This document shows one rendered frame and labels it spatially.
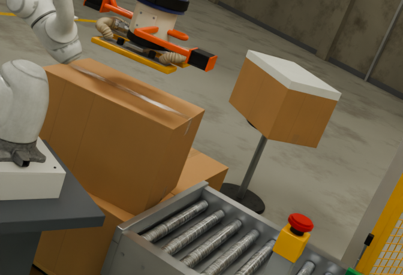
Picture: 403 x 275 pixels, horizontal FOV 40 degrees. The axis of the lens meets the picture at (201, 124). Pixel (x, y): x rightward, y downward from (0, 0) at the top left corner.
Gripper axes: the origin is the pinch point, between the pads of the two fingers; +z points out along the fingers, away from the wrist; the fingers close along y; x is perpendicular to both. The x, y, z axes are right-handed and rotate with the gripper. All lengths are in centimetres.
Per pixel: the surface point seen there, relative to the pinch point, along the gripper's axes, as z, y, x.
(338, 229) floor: 200, 124, 151
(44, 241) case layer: -9, 99, 19
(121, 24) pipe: 12.4, 4.9, 14.6
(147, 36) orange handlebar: -13.1, -0.2, 35.7
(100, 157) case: -7, 53, 31
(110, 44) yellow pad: -0.1, 11.1, 17.6
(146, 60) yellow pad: -0.1, 11.1, 33.6
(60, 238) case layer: -10, 92, 26
